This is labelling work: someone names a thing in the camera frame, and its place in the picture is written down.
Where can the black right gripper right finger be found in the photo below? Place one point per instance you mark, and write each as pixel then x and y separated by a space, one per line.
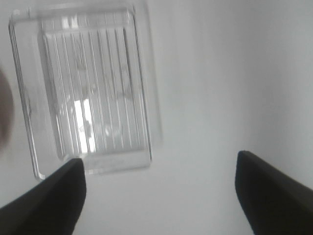
pixel 273 202

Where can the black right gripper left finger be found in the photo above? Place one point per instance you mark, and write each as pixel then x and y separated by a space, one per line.
pixel 53 207

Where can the pink round plate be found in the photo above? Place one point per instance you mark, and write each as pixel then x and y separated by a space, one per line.
pixel 6 110

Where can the clear right plastic tray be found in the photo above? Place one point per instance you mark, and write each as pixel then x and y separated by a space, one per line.
pixel 87 84

